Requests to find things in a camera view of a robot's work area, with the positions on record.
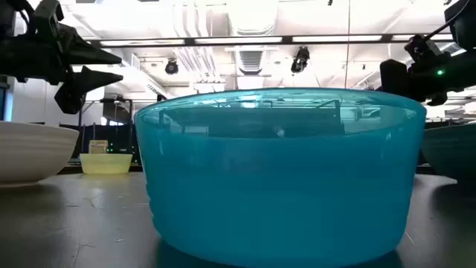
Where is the black metal stand frame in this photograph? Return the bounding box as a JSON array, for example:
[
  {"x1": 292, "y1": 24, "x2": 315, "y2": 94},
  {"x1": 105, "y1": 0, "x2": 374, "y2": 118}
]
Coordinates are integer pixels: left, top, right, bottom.
[{"x1": 77, "y1": 97, "x2": 134, "y2": 165}]

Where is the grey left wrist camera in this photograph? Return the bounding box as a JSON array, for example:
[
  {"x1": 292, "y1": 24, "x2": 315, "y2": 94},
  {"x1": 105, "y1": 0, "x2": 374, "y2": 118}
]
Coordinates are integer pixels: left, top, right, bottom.
[{"x1": 33, "y1": 0, "x2": 65, "y2": 29}]

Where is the dark teal bowl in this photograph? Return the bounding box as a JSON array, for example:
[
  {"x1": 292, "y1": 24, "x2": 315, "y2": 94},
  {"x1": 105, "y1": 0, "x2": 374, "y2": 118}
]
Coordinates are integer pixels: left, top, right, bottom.
[{"x1": 421, "y1": 122, "x2": 476, "y2": 183}]

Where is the black ceiling spot lamp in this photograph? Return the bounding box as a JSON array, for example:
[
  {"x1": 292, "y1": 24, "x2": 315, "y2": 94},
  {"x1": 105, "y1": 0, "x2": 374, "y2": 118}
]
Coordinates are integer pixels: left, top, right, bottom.
[
  {"x1": 290, "y1": 46, "x2": 311, "y2": 74},
  {"x1": 164, "y1": 59, "x2": 180, "y2": 76}
]

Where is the translucent blue plastic bowl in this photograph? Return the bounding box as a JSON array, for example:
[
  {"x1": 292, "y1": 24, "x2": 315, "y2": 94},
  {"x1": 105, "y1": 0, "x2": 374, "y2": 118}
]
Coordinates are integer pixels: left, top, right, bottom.
[{"x1": 134, "y1": 87, "x2": 428, "y2": 268}]

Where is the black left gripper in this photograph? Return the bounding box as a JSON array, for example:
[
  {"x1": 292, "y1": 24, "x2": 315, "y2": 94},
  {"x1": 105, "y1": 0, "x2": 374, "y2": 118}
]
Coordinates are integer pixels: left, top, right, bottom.
[{"x1": 0, "y1": 22, "x2": 124, "y2": 115}]

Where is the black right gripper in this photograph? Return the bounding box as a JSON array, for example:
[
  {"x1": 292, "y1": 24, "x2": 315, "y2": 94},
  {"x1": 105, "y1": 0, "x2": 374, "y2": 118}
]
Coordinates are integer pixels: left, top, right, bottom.
[{"x1": 379, "y1": 50, "x2": 476, "y2": 107}]

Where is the small tan cardboard box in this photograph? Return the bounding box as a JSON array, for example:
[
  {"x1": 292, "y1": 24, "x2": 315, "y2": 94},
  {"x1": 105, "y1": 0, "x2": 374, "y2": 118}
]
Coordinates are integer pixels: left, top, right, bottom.
[{"x1": 89, "y1": 139, "x2": 109, "y2": 155}]

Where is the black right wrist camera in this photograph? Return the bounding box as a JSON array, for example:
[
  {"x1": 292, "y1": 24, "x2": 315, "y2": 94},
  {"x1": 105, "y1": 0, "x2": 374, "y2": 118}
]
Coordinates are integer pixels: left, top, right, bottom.
[{"x1": 404, "y1": 34, "x2": 451, "y2": 66}]

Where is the translucent yellow plastic bowl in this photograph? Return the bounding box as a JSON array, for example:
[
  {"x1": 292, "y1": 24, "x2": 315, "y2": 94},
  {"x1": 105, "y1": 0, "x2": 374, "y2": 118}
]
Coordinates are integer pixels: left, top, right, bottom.
[{"x1": 79, "y1": 153, "x2": 133, "y2": 175}]

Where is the white ribbed bowl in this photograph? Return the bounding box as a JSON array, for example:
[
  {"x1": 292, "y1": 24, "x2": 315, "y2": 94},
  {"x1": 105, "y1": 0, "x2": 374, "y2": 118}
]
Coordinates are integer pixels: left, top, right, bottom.
[{"x1": 0, "y1": 121, "x2": 80, "y2": 188}]

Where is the black ceiling light rail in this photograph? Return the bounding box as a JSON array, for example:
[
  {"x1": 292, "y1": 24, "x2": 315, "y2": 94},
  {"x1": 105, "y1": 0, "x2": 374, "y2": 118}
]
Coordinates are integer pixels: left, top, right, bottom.
[{"x1": 84, "y1": 34, "x2": 454, "y2": 48}]

